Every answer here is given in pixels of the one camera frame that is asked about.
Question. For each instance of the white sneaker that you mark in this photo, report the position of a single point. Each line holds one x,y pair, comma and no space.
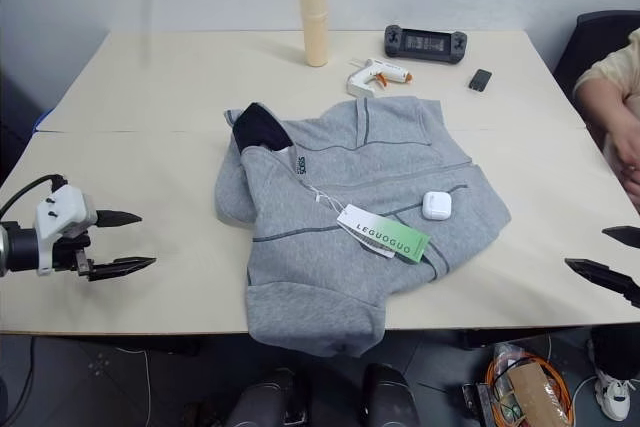
614,394

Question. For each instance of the black handheld controller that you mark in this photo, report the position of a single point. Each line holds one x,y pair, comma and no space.
425,42

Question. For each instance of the black smartphone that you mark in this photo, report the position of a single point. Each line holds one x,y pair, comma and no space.
480,80

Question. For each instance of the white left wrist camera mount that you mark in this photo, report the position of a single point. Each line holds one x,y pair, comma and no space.
60,209

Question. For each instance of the green white hang tag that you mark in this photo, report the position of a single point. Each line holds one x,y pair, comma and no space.
402,241

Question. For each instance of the white earbuds case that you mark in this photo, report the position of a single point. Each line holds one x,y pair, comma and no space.
436,205

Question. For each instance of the person's forearm beige sleeve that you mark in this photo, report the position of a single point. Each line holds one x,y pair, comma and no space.
607,74

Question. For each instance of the person's bare hand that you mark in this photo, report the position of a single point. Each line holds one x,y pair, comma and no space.
625,147

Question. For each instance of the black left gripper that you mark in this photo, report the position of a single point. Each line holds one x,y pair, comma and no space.
65,252

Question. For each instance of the white hot glue gun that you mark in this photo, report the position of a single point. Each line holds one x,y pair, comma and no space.
365,81

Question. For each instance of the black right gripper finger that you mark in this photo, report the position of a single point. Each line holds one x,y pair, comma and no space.
615,279
627,235

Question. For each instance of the small white paper label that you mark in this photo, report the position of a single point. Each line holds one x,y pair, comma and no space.
381,250

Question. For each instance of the grey zip hoodie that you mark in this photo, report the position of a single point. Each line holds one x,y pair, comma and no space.
350,172

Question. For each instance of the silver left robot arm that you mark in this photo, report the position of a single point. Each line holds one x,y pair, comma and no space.
19,250

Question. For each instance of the black office chair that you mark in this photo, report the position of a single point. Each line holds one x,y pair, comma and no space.
575,47

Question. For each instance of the person's black trouser leg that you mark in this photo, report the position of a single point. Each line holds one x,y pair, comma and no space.
617,347

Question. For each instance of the brown cardboard box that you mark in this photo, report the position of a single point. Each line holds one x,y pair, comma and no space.
532,392

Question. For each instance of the tall cream plastic bottle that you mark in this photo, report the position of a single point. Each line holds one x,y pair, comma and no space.
314,17

